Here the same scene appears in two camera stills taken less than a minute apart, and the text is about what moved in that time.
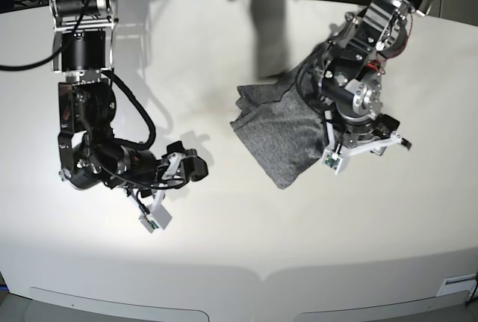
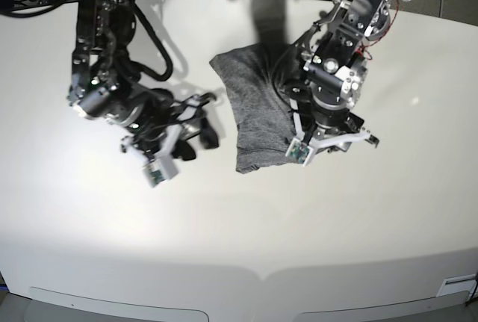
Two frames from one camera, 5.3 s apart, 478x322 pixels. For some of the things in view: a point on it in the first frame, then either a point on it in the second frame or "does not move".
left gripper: (166, 172) -> (160, 116)
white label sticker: (457, 284) does not move
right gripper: (343, 139) -> (330, 137)
